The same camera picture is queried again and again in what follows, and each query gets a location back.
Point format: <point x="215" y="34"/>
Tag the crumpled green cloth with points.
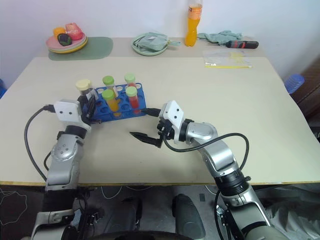
<point x="220" y="37"/>

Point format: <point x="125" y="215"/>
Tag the green placemat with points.
<point x="97" y="48"/>

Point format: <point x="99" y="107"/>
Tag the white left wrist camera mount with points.
<point x="67" y="110"/>

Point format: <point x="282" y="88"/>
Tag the green-capped orange test tube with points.
<point x="112" y="102"/>

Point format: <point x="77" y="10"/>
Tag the clear zip plastic bag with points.
<point x="225" y="58"/>

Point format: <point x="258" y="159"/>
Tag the dark rounded shape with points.
<point x="188" y="217"/>
<point x="131" y="212"/>

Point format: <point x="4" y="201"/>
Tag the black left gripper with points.
<point x="90" y="120"/>

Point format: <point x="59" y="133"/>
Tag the yellow-capped dark test tube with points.
<point x="83" y="86"/>

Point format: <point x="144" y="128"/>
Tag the brown wooden cabinet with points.
<point x="308" y="90"/>

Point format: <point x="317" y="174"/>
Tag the red toy apple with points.
<point x="73" y="31"/>

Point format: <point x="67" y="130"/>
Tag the green-capped clear test tube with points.
<point x="108" y="82"/>

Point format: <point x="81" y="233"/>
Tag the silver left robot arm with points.
<point x="62" y="155"/>

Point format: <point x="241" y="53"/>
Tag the pink plate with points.
<point x="53" y="43"/>

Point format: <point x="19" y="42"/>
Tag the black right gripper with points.
<point x="166" y="130"/>

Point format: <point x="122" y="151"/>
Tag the black red screwdriver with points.
<point x="243" y="44"/>

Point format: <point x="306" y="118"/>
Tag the orange soda bottle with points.
<point x="193" y="27"/>

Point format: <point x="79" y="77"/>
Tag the dark toy fruit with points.
<point x="64" y="40"/>

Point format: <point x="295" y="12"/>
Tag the blue test tube rack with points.
<point x="125" y="105"/>

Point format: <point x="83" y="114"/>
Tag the green cloth bag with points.
<point x="152" y="41"/>

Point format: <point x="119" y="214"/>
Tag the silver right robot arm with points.
<point x="217" y="147"/>

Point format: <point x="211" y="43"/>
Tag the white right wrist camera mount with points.
<point x="173" y="112"/>

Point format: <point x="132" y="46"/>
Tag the yellow plate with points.
<point x="75" y="48"/>

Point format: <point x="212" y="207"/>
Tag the light green plate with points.
<point x="140" y="51"/>

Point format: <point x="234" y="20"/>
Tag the blue plastic object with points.
<point x="2" y="88"/>

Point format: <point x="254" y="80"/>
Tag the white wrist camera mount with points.
<point x="173" y="112"/>
<point x="67" y="110"/>

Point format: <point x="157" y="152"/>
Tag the green-capped red test tube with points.
<point x="130" y="79"/>
<point x="133" y="98"/>

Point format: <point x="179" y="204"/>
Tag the orange toy fruit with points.
<point x="58" y="31"/>

